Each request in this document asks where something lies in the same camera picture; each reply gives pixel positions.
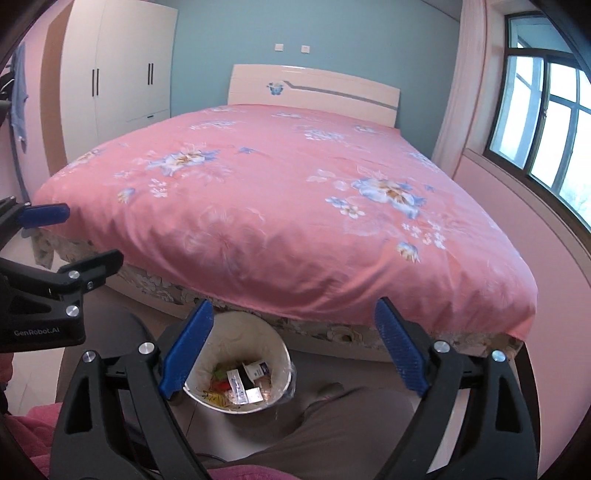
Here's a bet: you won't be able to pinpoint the red block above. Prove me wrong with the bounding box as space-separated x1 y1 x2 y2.
212 380 231 393

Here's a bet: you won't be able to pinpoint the white yogurt cup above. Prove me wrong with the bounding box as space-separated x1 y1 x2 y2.
242 360 270 382

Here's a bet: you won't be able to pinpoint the white trash bin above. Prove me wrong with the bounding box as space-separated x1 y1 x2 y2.
183 312 297 415

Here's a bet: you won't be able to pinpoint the floral bed skirt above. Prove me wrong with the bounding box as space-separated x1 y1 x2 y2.
32 229 524 362

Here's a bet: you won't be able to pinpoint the pink fluffy cloth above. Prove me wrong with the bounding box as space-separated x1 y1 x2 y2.
5 403 62 476

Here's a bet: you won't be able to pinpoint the blue hanging towel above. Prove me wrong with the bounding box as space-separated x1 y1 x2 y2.
10 42 29 151

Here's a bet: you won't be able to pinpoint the white wardrobe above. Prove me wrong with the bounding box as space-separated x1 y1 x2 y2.
60 0 178 162

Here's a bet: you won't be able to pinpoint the pink floral bed quilt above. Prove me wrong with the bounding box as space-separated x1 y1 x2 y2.
34 105 538 340

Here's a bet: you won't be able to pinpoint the pink wooden headboard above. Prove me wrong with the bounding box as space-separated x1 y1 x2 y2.
228 64 401 127

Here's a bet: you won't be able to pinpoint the pink curtain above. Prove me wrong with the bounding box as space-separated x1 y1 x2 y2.
432 0 487 178

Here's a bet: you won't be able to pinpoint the window with dark frame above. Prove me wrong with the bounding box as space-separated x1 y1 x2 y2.
485 12 590 230

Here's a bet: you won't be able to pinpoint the white wall sockets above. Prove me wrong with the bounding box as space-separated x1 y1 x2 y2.
273 43 311 54

